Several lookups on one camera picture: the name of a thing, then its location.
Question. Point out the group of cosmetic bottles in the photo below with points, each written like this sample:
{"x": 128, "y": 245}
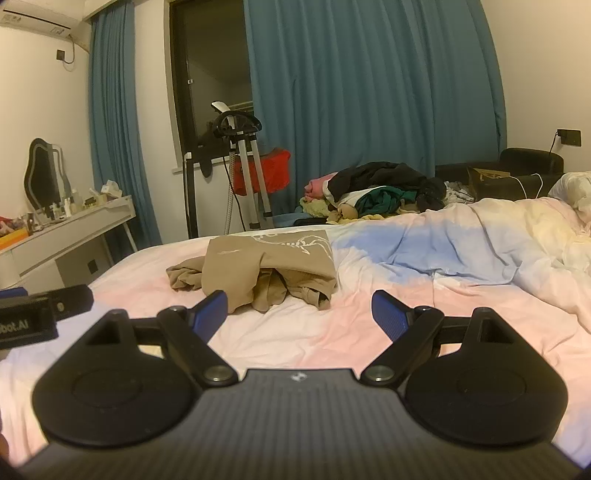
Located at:
{"x": 64, "y": 205}

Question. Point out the wavy vanity mirror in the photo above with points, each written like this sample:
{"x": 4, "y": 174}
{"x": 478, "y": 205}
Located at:
{"x": 41, "y": 170}

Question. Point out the white air conditioner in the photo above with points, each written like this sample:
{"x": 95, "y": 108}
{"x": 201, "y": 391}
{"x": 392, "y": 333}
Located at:
{"x": 37, "y": 16}

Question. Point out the cardboard box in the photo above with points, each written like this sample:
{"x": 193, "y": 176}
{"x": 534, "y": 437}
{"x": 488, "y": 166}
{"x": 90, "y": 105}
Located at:
{"x": 487, "y": 182}

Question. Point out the black wall socket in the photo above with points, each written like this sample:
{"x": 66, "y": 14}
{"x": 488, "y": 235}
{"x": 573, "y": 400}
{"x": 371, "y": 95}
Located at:
{"x": 569, "y": 137}

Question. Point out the white tissue pack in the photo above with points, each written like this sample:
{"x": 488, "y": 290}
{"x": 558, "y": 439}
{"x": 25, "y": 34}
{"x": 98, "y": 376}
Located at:
{"x": 110, "y": 188}

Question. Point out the pale yellow garment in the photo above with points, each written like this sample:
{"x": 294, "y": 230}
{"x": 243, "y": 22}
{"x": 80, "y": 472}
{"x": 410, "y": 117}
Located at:
{"x": 316, "y": 207}

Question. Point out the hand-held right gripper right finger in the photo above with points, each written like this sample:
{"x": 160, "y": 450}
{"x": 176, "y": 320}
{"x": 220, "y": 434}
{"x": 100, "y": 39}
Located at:
{"x": 387, "y": 314}

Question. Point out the pink garment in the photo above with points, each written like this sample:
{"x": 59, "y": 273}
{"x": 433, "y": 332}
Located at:
{"x": 318, "y": 184}

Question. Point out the wide blue curtain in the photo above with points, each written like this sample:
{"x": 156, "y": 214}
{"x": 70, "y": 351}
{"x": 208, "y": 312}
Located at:
{"x": 369, "y": 83}

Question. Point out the black clothes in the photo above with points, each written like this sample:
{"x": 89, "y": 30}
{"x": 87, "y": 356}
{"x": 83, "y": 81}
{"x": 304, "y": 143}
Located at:
{"x": 383, "y": 175}

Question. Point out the white dressing table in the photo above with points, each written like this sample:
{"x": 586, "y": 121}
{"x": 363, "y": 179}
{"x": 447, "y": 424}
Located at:
{"x": 69, "y": 235}

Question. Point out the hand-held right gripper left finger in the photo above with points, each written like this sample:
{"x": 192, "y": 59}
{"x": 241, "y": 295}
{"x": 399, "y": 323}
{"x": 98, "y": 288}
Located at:
{"x": 213, "y": 310}

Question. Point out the green garment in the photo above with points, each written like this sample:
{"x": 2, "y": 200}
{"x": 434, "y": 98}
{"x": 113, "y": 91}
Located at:
{"x": 383, "y": 198}

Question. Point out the white pillow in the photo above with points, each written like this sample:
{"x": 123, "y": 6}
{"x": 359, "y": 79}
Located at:
{"x": 572, "y": 187}

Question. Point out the khaki printed garment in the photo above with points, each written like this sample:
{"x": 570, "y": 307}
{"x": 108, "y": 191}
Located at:
{"x": 277, "y": 258}

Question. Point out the black armchair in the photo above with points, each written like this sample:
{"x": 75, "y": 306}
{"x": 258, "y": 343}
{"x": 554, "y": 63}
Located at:
{"x": 531, "y": 164}

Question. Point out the black floor stand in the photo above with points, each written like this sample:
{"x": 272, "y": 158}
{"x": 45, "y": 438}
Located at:
{"x": 190, "y": 194}

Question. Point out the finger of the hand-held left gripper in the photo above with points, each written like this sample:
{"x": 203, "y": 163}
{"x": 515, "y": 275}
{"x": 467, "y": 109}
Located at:
{"x": 69, "y": 300}

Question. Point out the dark window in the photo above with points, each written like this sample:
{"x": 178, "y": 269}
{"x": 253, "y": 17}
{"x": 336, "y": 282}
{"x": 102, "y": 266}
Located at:
{"x": 207, "y": 69}

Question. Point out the pastel tie-dye duvet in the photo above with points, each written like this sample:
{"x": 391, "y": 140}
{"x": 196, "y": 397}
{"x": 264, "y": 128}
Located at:
{"x": 461, "y": 277}

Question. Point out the red bag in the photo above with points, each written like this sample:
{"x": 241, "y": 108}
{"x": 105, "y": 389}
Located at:
{"x": 272, "y": 175}

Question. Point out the narrow blue curtain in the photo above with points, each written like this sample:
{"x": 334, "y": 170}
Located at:
{"x": 113, "y": 138}

